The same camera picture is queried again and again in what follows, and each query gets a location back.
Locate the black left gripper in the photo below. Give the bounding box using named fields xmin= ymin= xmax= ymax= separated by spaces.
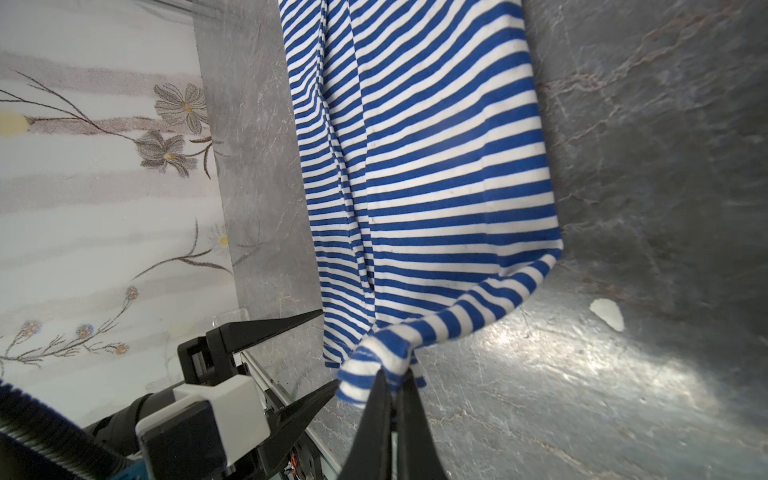
xmin=177 ymin=310 xmax=339 ymax=477

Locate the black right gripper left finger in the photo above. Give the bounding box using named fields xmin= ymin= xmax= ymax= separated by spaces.
xmin=337 ymin=370 xmax=393 ymax=480

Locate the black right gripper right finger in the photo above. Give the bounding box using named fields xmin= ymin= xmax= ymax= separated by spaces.
xmin=395 ymin=370 xmax=448 ymax=480

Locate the blue white striped tank top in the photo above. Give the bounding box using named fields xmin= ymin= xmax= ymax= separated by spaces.
xmin=279 ymin=1 xmax=563 ymax=406

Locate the white paper scrap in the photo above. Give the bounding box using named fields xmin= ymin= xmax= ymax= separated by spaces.
xmin=589 ymin=298 xmax=625 ymax=332

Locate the black corrugated left cable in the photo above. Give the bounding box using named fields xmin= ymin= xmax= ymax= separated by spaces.
xmin=0 ymin=380 xmax=130 ymax=480

